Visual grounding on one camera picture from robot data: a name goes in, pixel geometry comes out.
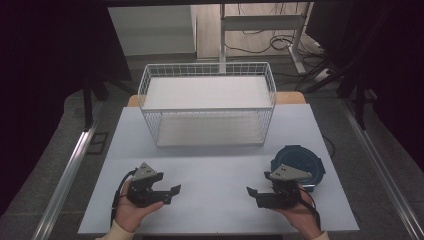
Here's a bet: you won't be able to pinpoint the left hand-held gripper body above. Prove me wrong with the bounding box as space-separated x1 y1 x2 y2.
126 162 165 208

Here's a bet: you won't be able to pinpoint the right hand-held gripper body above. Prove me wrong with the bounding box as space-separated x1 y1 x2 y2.
264 163 313 210

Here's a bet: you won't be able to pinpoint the blue round container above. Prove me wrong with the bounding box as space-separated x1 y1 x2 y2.
270 144 327 193

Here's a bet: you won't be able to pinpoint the white wire rack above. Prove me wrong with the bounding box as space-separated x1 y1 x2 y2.
137 62 278 148

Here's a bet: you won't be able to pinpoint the person's left hand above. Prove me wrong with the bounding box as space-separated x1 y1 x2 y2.
114 181 165 234

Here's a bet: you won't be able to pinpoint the person's right hand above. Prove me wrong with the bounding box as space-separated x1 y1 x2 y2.
278 183 323 240

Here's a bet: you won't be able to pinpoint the pale blue table mat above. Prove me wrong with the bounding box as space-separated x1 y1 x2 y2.
77 103 360 236

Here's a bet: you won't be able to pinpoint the black metal stand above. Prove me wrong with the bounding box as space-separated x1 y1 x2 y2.
81 75 136 132
302 59 368 131

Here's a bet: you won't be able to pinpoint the white power strip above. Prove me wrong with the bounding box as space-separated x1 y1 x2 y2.
313 67 334 83

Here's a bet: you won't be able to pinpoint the dark curtain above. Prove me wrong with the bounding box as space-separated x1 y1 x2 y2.
304 0 424 174
0 0 133 216

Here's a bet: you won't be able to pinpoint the pale grey panel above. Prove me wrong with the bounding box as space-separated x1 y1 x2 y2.
107 4 198 57

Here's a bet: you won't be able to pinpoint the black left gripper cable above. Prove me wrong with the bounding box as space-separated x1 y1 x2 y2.
110 168 138 228

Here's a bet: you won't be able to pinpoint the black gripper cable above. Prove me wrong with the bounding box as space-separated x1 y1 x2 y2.
110 168 138 228
297 187 322 232

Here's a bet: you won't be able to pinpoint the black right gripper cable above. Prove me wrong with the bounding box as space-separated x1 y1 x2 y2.
297 187 322 232

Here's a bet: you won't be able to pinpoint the thin black cable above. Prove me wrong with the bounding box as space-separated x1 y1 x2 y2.
321 134 336 158

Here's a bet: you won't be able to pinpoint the black floor frame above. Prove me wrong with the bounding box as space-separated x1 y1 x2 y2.
86 131 110 156

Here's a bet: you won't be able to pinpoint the metal floor rail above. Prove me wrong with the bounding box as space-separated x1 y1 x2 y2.
339 99 424 240
31 102 103 240

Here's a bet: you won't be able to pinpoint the black floor cables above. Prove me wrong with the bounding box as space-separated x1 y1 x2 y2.
223 29 303 55

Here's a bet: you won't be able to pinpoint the white desk frame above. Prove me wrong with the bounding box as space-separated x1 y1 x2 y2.
218 2 315 75

